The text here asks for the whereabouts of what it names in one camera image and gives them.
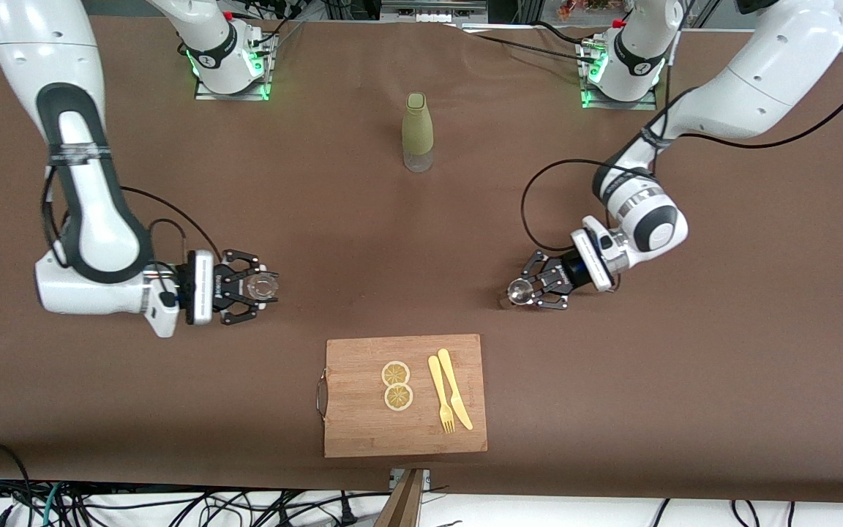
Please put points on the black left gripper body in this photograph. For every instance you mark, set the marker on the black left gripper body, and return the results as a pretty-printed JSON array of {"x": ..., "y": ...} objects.
[{"x": 577, "y": 271}]

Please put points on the clear glass cup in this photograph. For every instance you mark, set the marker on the clear glass cup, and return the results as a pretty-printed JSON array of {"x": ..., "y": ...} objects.
[{"x": 264, "y": 287}]

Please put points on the steel jigger measuring cup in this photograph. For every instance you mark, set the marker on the steel jigger measuring cup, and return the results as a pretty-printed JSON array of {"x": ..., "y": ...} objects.
[{"x": 519, "y": 291}]

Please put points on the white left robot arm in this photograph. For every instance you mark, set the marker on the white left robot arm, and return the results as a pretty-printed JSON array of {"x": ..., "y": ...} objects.
[{"x": 765, "y": 80}]

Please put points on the brown table mat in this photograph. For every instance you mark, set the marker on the brown table mat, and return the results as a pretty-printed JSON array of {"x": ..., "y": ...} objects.
[{"x": 173, "y": 402}]

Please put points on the yellow plastic knife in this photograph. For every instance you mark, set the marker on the yellow plastic knife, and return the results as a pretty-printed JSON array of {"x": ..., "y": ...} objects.
[{"x": 454, "y": 388}]

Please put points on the yellow plastic fork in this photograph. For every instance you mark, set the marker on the yellow plastic fork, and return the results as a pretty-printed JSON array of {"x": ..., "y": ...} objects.
[{"x": 437, "y": 380}]

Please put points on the lemon slice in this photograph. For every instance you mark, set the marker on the lemon slice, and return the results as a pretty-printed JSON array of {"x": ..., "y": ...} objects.
[
  {"x": 398, "y": 397},
  {"x": 396, "y": 373}
]

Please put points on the wooden cutting board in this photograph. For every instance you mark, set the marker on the wooden cutting board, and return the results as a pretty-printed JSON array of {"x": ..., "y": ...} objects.
[{"x": 363, "y": 432}]

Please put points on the green sleeved glass bottle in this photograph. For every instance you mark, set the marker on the green sleeved glass bottle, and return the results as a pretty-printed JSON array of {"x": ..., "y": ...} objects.
[{"x": 417, "y": 124}]

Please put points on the orange patterned packet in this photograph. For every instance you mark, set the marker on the orange patterned packet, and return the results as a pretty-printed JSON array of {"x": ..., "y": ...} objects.
[{"x": 575, "y": 7}]

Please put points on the white power strip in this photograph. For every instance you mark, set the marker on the white power strip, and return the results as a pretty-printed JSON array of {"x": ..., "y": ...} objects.
[{"x": 432, "y": 7}]

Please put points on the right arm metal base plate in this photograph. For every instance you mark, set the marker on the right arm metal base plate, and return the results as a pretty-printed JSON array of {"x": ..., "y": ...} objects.
[{"x": 231, "y": 96}]

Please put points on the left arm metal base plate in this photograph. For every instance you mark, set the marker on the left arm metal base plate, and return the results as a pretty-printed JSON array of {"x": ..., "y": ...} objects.
[{"x": 626, "y": 105}]

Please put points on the small metal bracket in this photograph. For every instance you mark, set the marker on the small metal bracket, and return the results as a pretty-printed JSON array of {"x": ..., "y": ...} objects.
[{"x": 425, "y": 477}]

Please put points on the wooden post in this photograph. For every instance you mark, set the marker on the wooden post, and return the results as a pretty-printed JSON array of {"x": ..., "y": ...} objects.
[{"x": 403, "y": 505}]

